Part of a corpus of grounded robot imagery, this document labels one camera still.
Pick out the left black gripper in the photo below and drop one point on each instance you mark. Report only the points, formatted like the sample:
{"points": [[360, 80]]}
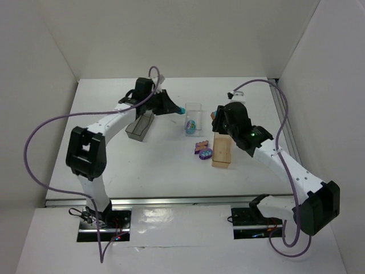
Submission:
{"points": [[159, 102]]}

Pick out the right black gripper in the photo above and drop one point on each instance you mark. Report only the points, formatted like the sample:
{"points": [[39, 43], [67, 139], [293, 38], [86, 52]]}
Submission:
{"points": [[218, 119]]}

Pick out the teal round printed lego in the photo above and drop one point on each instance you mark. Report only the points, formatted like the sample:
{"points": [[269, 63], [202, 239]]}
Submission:
{"points": [[190, 127]]}

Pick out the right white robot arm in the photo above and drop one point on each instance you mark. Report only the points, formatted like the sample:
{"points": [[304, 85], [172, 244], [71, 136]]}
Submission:
{"points": [[314, 204]]}

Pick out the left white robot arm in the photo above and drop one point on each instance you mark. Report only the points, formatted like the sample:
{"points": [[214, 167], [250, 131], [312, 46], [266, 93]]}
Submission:
{"points": [[86, 154]]}

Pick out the amber plastic container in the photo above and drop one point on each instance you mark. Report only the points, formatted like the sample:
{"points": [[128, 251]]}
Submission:
{"points": [[221, 150]]}

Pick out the clear plastic container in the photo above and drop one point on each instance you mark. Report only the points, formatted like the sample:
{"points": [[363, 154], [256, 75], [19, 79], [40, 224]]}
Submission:
{"points": [[194, 112]]}

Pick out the purple butterfly lego piece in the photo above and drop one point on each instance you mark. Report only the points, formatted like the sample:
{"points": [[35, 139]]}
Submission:
{"points": [[199, 146]]}

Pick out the purple flower lego piece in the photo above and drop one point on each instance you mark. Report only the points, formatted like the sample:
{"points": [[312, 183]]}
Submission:
{"points": [[205, 154]]}

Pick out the smoky grey plastic container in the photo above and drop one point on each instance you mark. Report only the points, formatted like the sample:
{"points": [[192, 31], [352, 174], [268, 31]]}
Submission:
{"points": [[139, 128]]}

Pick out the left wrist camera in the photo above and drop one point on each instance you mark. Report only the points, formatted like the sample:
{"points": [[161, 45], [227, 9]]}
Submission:
{"points": [[158, 81]]}

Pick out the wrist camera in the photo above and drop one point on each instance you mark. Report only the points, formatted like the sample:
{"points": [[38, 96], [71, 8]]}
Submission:
{"points": [[158, 81], [237, 96]]}

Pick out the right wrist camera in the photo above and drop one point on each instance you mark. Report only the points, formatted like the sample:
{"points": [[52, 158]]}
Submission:
{"points": [[237, 96]]}

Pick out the aluminium front rail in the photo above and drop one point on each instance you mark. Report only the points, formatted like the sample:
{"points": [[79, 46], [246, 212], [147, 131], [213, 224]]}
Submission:
{"points": [[156, 201]]}

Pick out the aluminium side rail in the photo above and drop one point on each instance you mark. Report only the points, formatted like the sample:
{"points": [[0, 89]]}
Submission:
{"points": [[288, 134]]}

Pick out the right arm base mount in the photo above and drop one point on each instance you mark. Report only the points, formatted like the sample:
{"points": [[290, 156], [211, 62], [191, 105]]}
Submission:
{"points": [[246, 226]]}

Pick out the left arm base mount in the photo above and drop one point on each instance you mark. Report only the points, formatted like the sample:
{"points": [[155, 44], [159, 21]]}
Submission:
{"points": [[118, 226]]}

